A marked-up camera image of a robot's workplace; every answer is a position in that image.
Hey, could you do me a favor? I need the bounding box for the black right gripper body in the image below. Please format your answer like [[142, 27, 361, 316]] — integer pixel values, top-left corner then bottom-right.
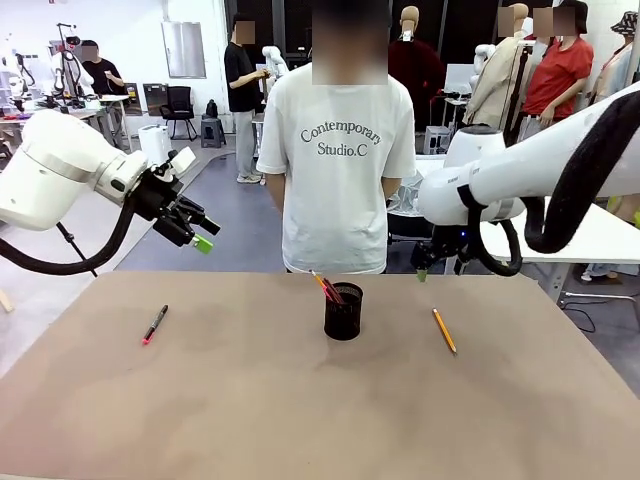
[[430, 225, 474, 257]]

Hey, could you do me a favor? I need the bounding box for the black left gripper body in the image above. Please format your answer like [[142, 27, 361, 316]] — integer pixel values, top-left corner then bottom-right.
[[130, 169, 184, 224]]

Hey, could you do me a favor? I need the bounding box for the yellow pencil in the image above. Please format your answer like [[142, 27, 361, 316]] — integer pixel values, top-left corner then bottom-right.
[[432, 307, 458, 356], [309, 269, 334, 301]]

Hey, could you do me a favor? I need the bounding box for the black marker with pink cap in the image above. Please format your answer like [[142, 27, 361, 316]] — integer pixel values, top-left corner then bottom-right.
[[141, 303, 169, 346]]

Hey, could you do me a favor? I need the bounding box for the black mesh pen holder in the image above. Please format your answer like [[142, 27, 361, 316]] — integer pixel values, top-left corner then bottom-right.
[[323, 282, 364, 341]]

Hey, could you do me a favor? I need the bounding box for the white air purifier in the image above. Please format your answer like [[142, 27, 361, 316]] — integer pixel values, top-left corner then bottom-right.
[[138, 124, 172, 167]]

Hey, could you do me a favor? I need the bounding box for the silver mesh cloth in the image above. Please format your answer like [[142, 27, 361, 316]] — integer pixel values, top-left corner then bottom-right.
[[387, 169, 426, 217]]

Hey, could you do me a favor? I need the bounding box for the grey step stool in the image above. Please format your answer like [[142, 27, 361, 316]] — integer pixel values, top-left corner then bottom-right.
[[200, 113, 227, 149]]

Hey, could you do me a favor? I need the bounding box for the black tripod stand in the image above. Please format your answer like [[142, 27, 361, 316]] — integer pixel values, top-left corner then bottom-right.
[[54, 222, 99, 278]]

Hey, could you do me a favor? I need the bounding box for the black office chair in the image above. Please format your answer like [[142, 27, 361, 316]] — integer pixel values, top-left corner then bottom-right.
[[159, 85, 199, 141]]

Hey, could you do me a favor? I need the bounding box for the person in white printed T-shirt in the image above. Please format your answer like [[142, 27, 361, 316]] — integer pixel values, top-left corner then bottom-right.
[[256, 0, 417, 275]]

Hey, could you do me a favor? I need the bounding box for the white table leg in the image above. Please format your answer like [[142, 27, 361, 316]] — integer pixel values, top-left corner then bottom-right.
[[549, 262, 576, 307]]

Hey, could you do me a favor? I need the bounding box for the grey plastic stool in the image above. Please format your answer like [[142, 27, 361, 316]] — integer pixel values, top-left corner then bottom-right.
[[424, 125, 456, 155]]

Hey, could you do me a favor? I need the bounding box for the person in black shirt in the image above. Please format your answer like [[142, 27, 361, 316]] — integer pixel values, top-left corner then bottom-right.
[[79, 40, 126, 96], [223, 12, 270, 185]]

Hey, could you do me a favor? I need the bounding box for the mannequin in beige coat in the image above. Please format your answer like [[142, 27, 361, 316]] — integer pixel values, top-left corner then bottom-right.
[[463, 3, 534, 129]]

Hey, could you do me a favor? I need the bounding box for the white monitor back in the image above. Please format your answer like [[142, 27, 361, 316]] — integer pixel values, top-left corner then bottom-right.
[[444, 63, 476, 96]]

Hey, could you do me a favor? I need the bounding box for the black garment rack pole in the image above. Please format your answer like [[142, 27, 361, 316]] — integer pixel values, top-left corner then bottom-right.
[[502, 44, 531, 146]]

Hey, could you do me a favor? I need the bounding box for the mannequin in dark red clothes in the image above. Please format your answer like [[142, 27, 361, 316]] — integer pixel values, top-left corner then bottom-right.
[[387, 5, 447, 132]]

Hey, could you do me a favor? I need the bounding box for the person in red T-shirt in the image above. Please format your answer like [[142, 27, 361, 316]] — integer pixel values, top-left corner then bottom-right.
[[522, 0, 596, 129]]

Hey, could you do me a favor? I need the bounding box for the mannequin with bucket hat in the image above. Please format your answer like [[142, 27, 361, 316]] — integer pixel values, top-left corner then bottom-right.
[[597, 12, 640, 104]]

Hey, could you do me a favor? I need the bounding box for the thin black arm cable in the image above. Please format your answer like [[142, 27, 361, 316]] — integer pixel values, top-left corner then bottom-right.
[[467, 202, 525, 277]]

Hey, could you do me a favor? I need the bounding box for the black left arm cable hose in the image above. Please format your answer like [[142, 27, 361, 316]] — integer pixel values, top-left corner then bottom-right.
[[0, 197, 139, 277]]

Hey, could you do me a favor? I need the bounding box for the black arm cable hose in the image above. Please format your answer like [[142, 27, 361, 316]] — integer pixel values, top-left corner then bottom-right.
[[0, 197, 139, 277], [523, 92, 640, 255]]

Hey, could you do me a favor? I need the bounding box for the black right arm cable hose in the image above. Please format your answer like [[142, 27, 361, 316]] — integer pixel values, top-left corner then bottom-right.
[[523, 92, 640, 255]]

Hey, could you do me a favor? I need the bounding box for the grey metal wall panel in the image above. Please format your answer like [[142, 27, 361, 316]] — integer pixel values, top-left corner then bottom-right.
[[160, 20, 207, 79]]

